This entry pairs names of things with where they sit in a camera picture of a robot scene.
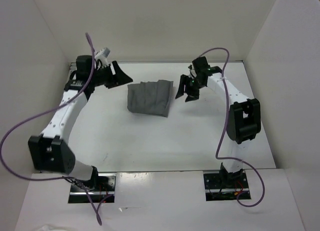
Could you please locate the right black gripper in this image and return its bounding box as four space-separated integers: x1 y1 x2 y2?
175 73 205 102

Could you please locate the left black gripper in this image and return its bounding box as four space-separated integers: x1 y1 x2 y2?
91 62 134 90

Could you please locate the grey pleated skirt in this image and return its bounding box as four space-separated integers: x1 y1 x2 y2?
127 79 174 118

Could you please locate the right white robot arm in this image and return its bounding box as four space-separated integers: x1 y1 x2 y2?
175 56 261 188

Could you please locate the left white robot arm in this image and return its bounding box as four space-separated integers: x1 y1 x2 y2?
28 47 133 191

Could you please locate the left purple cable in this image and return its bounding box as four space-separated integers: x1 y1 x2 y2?
0 32 114 226

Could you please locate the purple cable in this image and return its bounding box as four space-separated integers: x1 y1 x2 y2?
0 32 114 226
199 48 267 207

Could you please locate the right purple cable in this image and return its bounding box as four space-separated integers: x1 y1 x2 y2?
199 48 267 207

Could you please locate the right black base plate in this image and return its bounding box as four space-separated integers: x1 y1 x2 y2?
203 171 251 202

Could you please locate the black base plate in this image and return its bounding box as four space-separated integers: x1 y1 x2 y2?
68 173 117 204
203 171 251 202

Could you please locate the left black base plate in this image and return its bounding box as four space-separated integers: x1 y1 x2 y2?
68 173 117 204

